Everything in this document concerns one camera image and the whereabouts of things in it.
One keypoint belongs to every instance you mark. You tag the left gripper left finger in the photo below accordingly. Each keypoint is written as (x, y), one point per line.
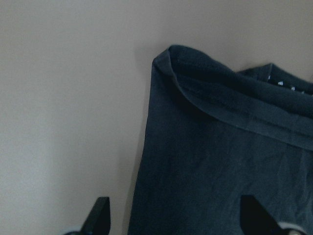
(98, 221)

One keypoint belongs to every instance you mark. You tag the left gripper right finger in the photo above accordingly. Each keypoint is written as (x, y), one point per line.
(256, 220)

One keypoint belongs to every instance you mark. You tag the black t-shirt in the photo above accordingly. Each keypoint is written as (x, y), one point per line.
(213, 135)

